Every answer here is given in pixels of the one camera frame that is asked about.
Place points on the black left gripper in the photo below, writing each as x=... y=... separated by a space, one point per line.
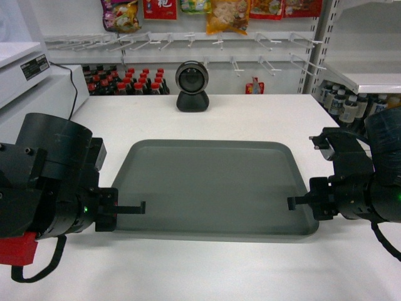
x=72 y=205

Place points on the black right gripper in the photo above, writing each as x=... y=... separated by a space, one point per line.
x=330 y=196

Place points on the grey rectangular serving tray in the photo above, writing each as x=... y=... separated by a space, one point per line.
x=213 y=190

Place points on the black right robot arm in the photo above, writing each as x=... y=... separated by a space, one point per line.
x=377 y=155

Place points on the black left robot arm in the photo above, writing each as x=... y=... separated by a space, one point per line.
x=47 y=147

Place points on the red block on left arm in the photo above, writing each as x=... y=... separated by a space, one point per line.
x=19 y=251

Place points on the white checkout counter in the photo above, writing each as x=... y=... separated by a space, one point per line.
x=342 y=260

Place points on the red spout pouch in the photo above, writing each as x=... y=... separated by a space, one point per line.
x=255 y=87

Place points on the white cash drawer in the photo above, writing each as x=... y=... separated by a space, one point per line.
x=60 y=94

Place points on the black round barcode scanner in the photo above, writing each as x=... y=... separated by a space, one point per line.
x=192 y=78

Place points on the white cash register scale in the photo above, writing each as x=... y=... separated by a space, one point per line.
x=23 y=65

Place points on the white slotted shelf upright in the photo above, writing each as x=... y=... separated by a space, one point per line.
x=323 y=28

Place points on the red pepper bag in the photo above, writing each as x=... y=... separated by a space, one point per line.
x=302 y=8

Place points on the purple hotpot seasoning bag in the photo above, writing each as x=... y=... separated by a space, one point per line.
x=120 y=16

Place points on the red dried goods bag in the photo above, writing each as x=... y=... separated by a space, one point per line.
x=266 y=9

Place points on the yellow dried fungus bag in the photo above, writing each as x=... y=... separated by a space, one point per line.
x=228 y=16

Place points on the red dahongpao seasoning bag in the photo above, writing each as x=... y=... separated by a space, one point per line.
x=160 y=9

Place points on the green yellow snack bag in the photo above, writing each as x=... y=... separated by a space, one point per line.
x=195 y=6

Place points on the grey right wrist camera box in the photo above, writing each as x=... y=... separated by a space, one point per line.
x=322 y=144

